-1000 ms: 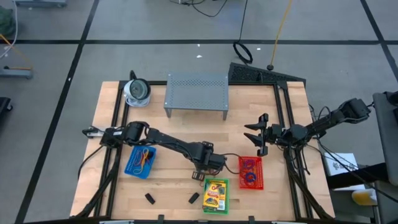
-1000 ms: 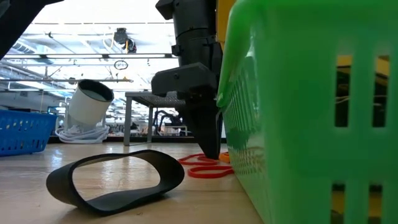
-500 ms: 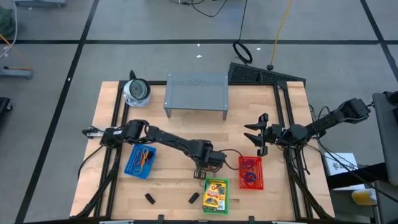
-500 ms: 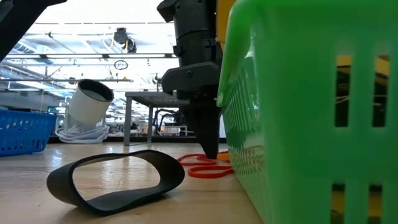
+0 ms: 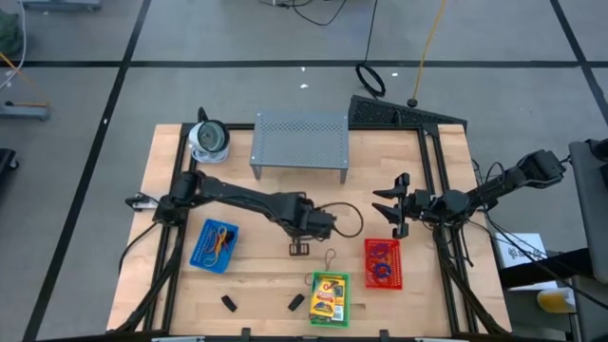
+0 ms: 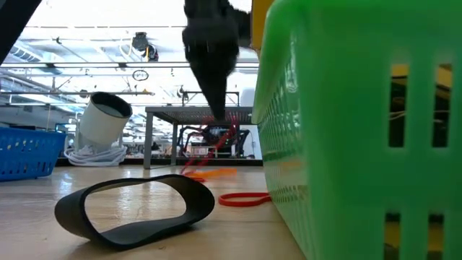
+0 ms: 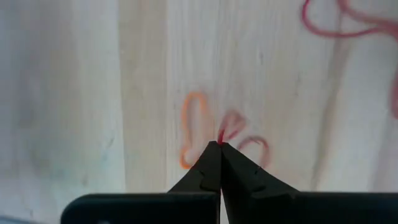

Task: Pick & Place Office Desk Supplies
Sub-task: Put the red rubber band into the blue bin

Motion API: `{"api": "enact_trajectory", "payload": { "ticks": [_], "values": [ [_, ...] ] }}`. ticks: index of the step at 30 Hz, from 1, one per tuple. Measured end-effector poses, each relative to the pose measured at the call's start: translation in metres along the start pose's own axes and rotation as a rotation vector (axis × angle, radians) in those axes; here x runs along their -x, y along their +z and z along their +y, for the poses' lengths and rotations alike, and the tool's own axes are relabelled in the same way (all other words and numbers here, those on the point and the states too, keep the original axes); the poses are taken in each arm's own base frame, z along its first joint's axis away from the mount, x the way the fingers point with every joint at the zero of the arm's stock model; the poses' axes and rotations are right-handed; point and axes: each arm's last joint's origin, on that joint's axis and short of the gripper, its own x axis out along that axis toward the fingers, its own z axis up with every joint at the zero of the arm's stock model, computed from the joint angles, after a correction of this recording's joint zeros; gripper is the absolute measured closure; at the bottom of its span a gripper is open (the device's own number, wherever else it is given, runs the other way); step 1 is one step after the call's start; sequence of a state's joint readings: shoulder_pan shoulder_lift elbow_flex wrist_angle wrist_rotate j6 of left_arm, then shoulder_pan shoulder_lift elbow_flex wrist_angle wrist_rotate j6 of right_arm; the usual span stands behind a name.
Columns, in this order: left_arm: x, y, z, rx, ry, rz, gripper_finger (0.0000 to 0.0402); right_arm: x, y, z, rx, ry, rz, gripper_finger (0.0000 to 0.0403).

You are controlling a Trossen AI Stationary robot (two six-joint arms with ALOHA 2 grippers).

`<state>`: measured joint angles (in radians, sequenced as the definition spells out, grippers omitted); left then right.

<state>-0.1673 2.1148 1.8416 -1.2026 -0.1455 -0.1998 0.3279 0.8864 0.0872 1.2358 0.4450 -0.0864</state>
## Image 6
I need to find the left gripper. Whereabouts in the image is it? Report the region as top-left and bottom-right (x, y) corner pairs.
(181, 0), (253, 122)

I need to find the orange rubber band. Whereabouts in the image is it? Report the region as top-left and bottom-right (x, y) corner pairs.
(186, 167), (238, 183)

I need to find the green plastic basket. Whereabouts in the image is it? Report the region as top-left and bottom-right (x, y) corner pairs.
(251, 0), (462, 260)

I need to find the black wide rubber band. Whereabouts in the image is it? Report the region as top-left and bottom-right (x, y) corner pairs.
(53, 173), (217, 251)

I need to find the grey perforated metal riser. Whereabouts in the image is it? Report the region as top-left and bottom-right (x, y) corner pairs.
(143, 105), (253, 170)

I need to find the background robot station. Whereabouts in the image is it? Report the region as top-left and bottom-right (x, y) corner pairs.
(175, 84), (250, 159)

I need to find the white cylindrical spotlight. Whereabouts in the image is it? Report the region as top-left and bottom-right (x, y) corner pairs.
(77, 91), (134, 152)

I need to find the blue plastic basket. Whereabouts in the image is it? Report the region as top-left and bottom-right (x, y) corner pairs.
(0, 126), (69, 182)

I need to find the ceiling cord reel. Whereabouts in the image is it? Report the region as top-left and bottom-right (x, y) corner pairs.
(130, 31), (160, 62)

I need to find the black aluminium table frame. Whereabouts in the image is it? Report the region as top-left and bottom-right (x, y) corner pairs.
(56, 155), (264, 168)

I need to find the white coiled cord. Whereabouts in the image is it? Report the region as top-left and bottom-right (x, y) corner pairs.
(64, 144), (128, 168)

